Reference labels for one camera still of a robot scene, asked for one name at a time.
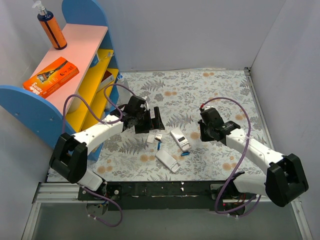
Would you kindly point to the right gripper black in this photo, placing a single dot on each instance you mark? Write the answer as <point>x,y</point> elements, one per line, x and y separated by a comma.
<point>203,132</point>

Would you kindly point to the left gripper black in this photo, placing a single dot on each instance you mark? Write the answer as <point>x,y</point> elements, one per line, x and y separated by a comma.
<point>149,124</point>

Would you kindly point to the blue battery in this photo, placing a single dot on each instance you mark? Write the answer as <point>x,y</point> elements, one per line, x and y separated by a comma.
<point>158,146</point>
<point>185,153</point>

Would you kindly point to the white slim remote control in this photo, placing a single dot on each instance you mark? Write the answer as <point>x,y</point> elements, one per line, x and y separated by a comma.
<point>180,139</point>

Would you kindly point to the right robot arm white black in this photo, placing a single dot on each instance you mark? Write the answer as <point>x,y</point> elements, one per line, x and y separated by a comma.
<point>283,178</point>

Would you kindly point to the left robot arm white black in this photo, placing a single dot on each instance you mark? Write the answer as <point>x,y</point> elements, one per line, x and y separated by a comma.
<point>70,155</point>

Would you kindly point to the floral table mat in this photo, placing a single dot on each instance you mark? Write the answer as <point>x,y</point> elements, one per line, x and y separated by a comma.
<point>128,157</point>

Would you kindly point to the clear plastic bottle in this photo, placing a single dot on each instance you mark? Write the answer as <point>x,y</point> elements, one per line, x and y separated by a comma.
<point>122,80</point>

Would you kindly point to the white box on shelf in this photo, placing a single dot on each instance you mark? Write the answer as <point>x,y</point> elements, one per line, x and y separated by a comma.
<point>107,78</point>

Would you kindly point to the white jar under shelf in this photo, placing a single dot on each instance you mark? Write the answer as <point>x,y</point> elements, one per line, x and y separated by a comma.
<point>74,104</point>

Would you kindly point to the blue pink yellow shelf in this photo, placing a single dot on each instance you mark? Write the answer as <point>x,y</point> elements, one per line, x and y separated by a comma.
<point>69,89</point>

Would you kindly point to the orange razor box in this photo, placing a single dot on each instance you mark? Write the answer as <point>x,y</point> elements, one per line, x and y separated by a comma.
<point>51,78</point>

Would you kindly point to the orange pump bottle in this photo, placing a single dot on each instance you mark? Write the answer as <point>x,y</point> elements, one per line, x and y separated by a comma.
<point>50,26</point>

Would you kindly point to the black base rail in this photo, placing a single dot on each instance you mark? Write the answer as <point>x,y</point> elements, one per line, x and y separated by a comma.
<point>162,195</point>

